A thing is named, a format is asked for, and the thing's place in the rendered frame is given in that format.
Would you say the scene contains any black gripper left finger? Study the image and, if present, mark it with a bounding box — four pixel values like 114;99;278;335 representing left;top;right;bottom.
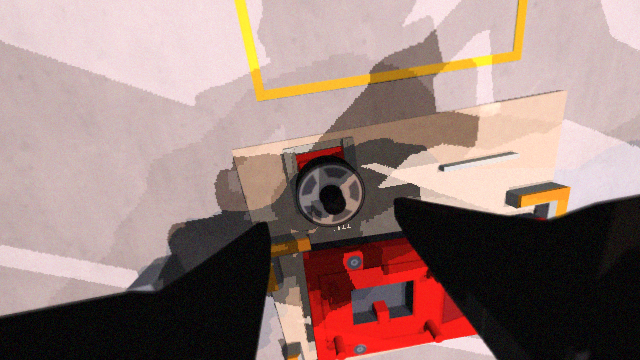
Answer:
0;221;271;360

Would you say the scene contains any yellow rectangular outline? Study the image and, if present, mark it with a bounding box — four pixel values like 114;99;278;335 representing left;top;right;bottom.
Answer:
235;0;528;101

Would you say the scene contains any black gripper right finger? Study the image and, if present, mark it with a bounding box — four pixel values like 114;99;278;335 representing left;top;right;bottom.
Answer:
394;194;640;360

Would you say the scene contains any black tyre with grey wheel rim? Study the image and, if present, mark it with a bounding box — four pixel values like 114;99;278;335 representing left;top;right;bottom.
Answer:
296;155;365;227

